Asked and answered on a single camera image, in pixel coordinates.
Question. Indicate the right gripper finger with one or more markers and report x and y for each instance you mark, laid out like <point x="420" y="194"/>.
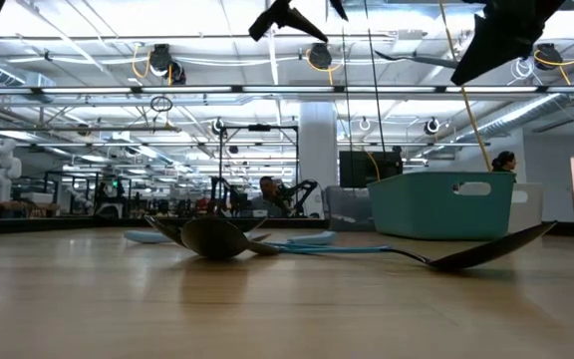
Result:
<point x="496" y="50"/>

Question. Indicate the black monitor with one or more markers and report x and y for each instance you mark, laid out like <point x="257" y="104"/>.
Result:
<point x="362" y="169"/>

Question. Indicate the white humanoid robot figure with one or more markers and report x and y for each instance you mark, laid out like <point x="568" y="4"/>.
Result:
<point x="0" y="167"/>

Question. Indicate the white building column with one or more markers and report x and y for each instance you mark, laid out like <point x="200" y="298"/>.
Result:
<point x="317" y="149"/>

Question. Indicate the black metal rig frame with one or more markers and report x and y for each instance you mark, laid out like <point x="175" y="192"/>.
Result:
<point x="259" y="128"/>

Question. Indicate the grey translucent plastic bin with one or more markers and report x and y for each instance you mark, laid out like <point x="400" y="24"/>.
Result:
<point x="349" y="207"/>

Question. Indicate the teal plastic bin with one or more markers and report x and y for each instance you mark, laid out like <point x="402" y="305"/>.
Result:
<point x="416" y="209"/>

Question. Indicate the black background robot arm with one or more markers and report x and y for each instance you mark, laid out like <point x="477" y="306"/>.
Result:
<point x="302" y="185"/>
<point x="217" y="194"/>

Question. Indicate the small black ceiling reel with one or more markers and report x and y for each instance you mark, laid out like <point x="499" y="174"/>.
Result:
<point x="431" y="125"/>
<point x="217" y="126"/>

